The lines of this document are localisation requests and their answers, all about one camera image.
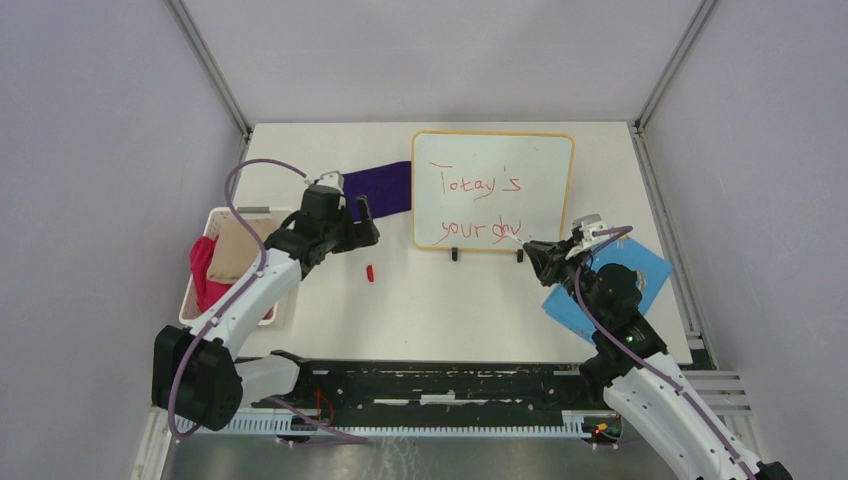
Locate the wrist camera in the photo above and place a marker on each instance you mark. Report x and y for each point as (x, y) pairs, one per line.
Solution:
(333, 180)
(587, 232)

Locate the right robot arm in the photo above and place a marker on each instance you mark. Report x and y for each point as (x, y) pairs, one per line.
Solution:
(634, 374)

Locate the yellow framed whiteboard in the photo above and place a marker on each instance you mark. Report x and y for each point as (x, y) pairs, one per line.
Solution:
(471, 189)

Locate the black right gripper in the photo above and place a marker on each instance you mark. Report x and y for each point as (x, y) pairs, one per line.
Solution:
(545, 254)

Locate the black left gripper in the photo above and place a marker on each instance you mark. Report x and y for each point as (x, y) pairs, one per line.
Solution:
(359, 234)

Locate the beige cloth in basket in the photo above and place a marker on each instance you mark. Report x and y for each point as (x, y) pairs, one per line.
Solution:
(233, 254)

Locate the blue patterned cloth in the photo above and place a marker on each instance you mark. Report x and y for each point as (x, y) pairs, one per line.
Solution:
(625, 276)

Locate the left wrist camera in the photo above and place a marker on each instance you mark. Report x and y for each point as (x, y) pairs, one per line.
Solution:
(333, 180)

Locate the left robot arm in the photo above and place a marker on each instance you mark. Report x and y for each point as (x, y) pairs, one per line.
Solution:
(197, 376)

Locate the pink cloth in basket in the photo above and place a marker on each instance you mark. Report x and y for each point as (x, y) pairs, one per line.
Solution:
(207, 293)

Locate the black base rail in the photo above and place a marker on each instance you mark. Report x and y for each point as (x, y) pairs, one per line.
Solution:
(442, 394)

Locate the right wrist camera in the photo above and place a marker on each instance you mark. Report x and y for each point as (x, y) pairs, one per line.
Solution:
(587, 232)

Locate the white plastic basket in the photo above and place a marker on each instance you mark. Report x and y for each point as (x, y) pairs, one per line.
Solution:
(263, 220)

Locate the white cable comb strip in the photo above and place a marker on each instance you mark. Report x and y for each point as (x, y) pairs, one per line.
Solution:
(282, 424)

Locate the purple cloth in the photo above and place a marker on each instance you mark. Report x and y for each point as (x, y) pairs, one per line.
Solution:
(388, 189)

